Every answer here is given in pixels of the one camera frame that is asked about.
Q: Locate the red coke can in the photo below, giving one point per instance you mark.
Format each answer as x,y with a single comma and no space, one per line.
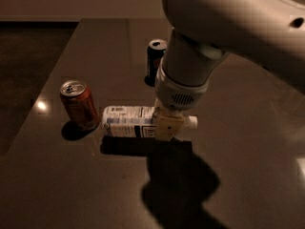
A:
76,96

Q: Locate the blue pepsi can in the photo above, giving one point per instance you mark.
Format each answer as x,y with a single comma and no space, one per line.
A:
155,53

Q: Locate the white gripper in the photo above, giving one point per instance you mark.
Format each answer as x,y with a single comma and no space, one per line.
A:
177,94

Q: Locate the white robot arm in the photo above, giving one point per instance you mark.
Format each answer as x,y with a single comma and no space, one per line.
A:
268,32

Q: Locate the clear plastic water bottle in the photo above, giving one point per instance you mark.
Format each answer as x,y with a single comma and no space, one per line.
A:
136,121

